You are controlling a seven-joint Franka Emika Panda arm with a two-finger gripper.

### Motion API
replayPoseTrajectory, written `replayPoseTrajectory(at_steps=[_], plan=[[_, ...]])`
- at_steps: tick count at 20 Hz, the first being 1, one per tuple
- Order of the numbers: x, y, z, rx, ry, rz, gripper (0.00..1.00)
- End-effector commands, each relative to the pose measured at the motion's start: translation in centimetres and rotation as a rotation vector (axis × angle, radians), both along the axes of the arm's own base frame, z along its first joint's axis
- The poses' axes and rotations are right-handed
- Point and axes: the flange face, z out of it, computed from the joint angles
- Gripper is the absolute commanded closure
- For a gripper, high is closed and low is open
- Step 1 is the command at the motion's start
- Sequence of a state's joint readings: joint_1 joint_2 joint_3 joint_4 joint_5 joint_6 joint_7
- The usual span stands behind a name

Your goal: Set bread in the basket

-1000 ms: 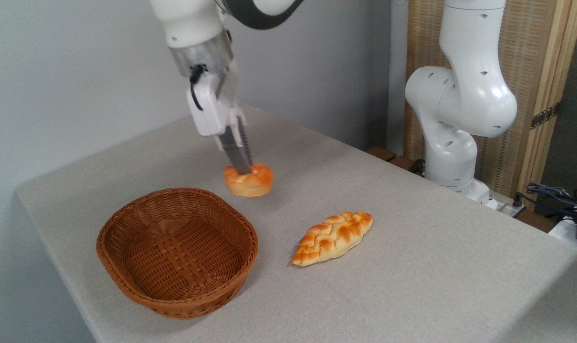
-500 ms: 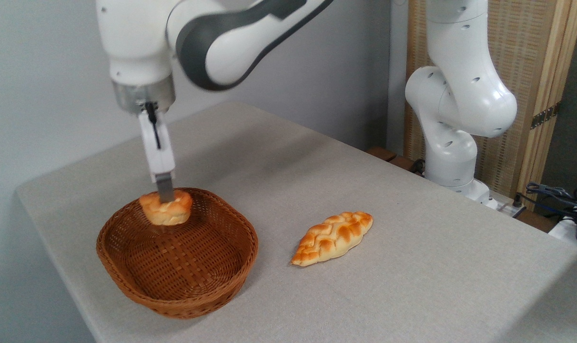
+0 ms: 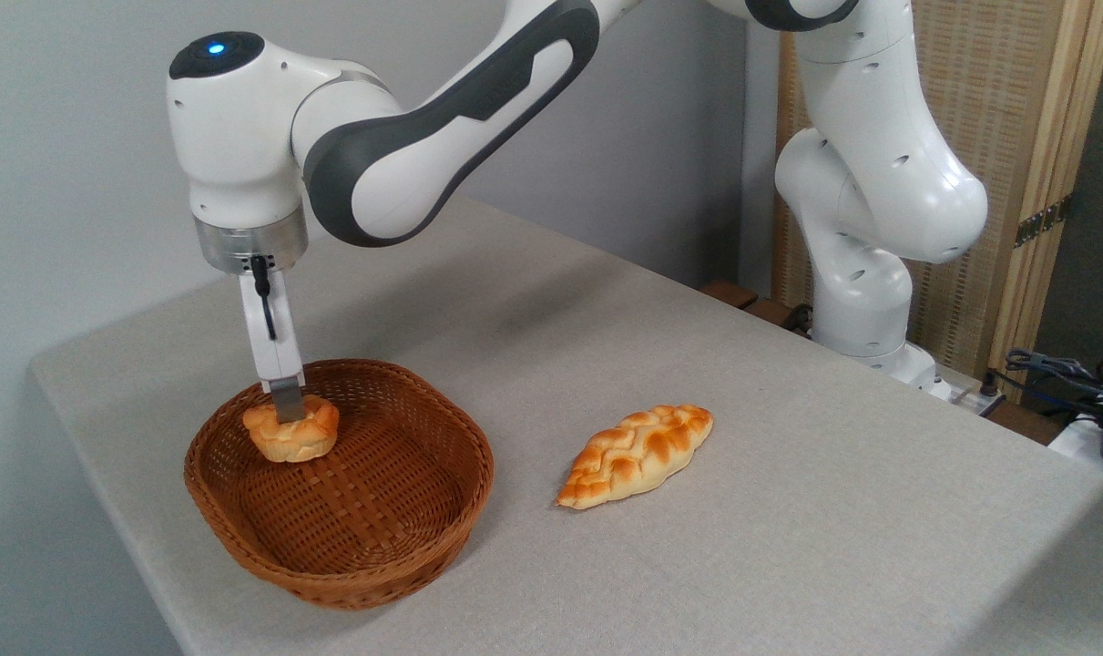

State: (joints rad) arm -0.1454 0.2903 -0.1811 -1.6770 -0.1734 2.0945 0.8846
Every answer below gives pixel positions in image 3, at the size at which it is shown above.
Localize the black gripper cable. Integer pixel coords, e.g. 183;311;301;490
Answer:
250;256;280;343

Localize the long braided bread loaf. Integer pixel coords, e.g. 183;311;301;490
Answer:
555;404;714;510

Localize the grey tablecloth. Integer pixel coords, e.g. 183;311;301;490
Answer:
28;196;1103;656

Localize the brown wicker basket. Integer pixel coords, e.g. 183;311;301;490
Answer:
184;358;495;610

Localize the brass screen hinge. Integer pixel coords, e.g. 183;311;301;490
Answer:
1013;195;1074;248

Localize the round orange bread bun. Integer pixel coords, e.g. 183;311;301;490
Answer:
242;394;342;465

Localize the blue and black cable bundle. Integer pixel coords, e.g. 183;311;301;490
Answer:
1003;348;1103;422

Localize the brown wooden block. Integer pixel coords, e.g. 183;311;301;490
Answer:
700;281;761;312
742;299;796;329

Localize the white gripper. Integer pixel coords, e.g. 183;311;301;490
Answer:
238;270;309;425

